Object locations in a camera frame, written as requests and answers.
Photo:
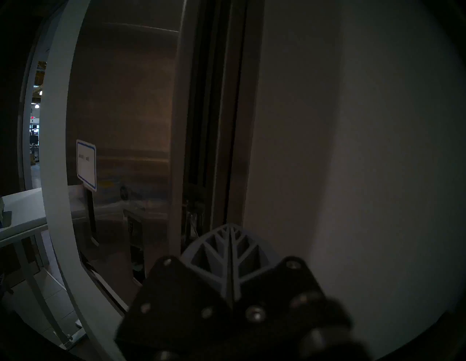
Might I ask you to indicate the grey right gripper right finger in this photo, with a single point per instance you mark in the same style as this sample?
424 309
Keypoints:
269 291

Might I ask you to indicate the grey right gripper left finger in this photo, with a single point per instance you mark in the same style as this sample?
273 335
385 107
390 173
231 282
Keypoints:
174 302

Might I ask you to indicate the steel dispenser door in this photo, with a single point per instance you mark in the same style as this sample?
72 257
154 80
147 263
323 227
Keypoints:
127 109

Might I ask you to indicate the steel dispenser cabinet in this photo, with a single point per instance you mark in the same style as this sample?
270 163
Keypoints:
236 109

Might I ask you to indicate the chrome dispensing lever mechanism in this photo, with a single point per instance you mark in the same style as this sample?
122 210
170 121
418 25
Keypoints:
193 222

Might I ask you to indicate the black free tampon sticker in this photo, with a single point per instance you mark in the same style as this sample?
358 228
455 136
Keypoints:
124 193

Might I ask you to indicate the white label blue border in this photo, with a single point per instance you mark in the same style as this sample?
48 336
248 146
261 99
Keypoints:
86 165

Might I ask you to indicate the white overbed table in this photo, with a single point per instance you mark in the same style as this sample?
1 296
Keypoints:
22 211

